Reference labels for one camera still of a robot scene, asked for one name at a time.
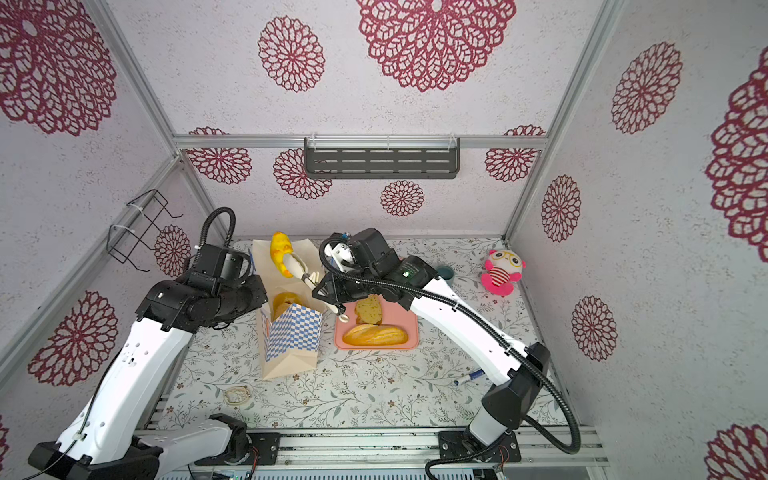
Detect yellow ring donut bread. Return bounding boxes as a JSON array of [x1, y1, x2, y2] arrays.
[[272, 291, 302, 321]]

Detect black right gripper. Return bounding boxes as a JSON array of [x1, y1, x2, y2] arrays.
[[313, 269, 385, 304]]

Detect teal ceramic cup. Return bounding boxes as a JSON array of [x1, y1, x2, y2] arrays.
[[435, 265, 455, 285]]

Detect pink plush owl toy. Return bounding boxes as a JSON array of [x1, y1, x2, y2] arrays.
[[481, 250, 526, 297]]

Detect checkered paper bag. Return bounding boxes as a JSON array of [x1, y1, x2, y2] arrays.
[[250, 240, 327, 380]]

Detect yellow small bread roll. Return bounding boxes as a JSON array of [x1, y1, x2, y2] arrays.
[[270, 232, 293, 278]]

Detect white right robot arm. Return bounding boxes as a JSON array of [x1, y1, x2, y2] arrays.
[[312, 228, 582, 474]]

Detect long baguette bread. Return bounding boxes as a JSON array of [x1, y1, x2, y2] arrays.
[[342, 324, 409, 347]]

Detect black wire wall basket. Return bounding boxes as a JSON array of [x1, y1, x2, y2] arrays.
[[105, 189, 183, 273]]

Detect grey wall shelf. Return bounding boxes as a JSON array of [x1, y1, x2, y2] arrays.
[[303, 137, 461, 180]]

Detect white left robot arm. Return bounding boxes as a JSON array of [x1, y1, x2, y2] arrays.
[[28, 207, 268, 479]]

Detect cream tape roll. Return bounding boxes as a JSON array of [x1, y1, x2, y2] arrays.
[[224, 385, 252, 407]]

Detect pink plastic tray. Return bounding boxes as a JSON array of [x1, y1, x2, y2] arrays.
[[335, 295, 419, 350]]

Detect steel tongs cream tips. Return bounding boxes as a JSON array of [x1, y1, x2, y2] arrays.
[[283, 253, 349, 323]]

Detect blue white marker pen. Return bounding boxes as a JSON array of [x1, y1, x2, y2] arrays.
[[453, 369, 485, 386]]

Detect sliced toast bread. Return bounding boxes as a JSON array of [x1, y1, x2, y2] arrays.
[[355, 295, 383, 325]]

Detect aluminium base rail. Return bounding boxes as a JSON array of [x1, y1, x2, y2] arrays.
[[166, 427, 610, 479]]

